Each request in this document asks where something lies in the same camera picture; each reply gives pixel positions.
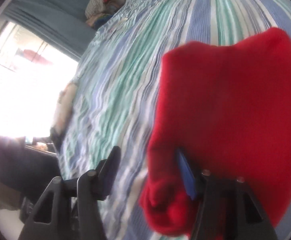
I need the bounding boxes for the pile of clothes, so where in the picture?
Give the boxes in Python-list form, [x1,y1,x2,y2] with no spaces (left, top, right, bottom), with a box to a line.
[85,0,123,30]

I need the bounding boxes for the patterned cushion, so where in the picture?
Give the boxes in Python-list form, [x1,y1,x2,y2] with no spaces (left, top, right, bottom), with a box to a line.
[53,82,77,135]

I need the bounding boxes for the striped blue green bedspread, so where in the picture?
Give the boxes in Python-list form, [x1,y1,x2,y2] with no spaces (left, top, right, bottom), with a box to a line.
[59,0,291,239]

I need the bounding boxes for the red hanging garment outside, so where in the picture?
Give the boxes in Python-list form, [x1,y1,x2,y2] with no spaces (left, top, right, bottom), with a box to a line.
[16,49,49,64]

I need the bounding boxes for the blue curtain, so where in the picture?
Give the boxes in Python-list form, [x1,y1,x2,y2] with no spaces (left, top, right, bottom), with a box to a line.
[3,0,96,60]

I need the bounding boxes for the red sweater with white rabbit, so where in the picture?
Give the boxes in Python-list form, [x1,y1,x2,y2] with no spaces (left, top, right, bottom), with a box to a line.
[140,27,291,236]

